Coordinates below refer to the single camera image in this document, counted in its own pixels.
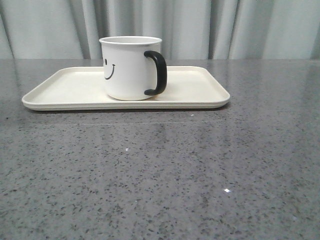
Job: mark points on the white smiley mug black handle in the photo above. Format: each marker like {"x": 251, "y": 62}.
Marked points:
{"x": 134, "y": 68}

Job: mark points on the cream rectangular plastic tray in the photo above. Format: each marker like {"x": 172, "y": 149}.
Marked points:
{"x": 83, "y": 88}

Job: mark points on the pale green pleated curtain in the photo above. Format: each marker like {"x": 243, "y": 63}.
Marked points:
{"x": 189, "y": 29}

